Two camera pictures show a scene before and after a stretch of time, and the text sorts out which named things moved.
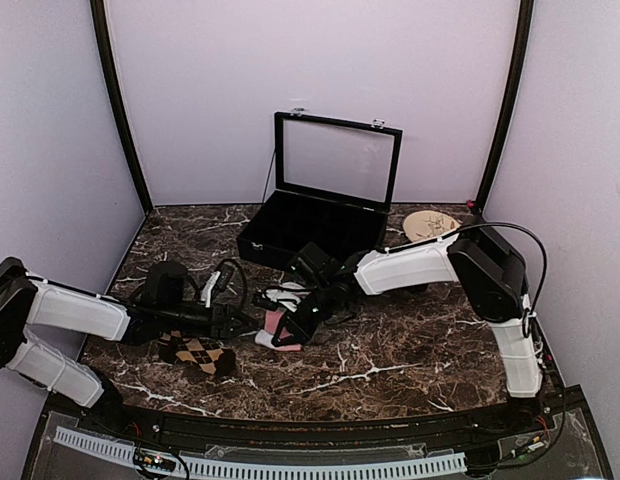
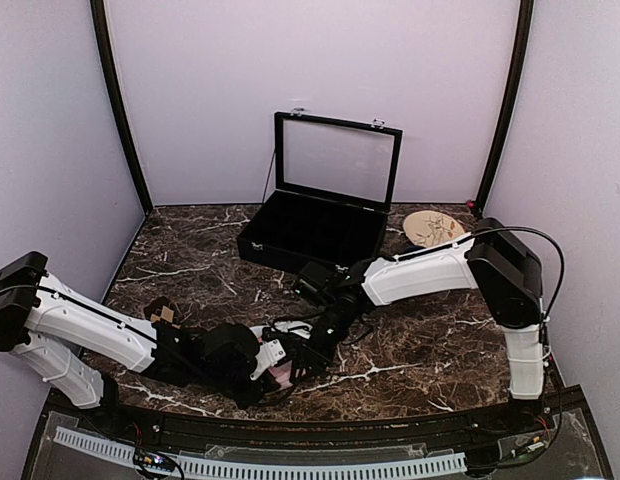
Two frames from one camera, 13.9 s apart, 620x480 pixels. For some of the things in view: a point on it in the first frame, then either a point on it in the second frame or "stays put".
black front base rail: x=538 y=436 stays put
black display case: x=335 y=178 stays put
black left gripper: x=221 y=325 -> x=245 y=398
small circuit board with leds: x=159 y=461 stays put
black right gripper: x=299 y=335 -> x=316 y=357
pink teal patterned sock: x=265 y=336 -> x=283 y=371
